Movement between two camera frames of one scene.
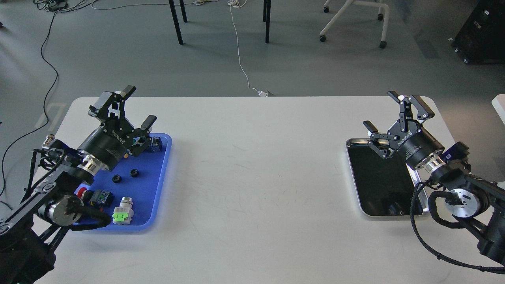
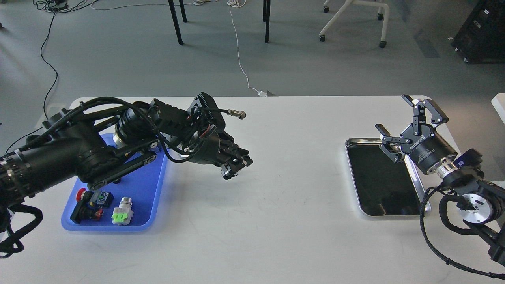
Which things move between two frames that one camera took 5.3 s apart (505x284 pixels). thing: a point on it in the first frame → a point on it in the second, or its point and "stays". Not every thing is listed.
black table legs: (179, 39) stays
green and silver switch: (122, 215) stays
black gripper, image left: (107, 144) → (216, 147)
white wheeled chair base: (326, 9) stays
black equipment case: (481, 39) stays
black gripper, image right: (415, 144) → (426, 150)
